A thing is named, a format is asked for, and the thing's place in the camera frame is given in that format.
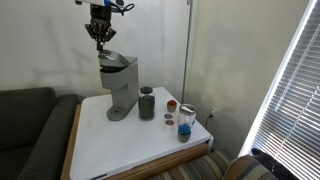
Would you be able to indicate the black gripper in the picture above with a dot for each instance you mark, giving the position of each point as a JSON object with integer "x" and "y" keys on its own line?
{"x": 100, "y": 23}

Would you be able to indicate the grey coffee machine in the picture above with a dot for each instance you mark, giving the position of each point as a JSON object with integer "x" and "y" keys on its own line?
{"x": 119, "y": 74}

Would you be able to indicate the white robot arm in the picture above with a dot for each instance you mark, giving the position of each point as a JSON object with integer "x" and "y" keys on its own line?
{"x": 117, "y": 6}

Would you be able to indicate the dark glass coffee jar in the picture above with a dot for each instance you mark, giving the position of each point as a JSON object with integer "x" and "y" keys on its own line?
{"x": 146, "y": 103}

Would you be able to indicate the red-topped brown coffee pod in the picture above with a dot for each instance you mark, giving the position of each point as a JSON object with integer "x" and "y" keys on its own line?
{"x": 171, "y": 105}

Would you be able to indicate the metal pole stand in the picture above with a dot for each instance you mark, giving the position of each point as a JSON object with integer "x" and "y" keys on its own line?
{"x": 190, "y": 9}

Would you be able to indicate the dark grey sofa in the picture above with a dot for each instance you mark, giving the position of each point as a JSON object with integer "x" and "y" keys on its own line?
{"x": 35, "y": 126}

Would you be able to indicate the white table board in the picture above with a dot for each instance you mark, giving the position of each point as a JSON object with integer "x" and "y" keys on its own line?
{"x": 104, "y": 148}

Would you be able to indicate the clear jar with metal lid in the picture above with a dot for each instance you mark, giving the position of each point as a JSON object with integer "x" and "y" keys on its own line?
{"x": 187, "y": 114}

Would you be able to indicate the wooden side table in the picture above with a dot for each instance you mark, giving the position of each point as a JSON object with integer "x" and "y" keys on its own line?
{"x": 145, "y": 170}

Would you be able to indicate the striped sofa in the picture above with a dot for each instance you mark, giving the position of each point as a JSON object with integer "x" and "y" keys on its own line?
{"x": 218, "y": 165}

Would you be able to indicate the white window blinds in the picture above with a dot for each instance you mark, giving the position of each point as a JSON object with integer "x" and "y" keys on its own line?
{"x": 290, "y": 126}

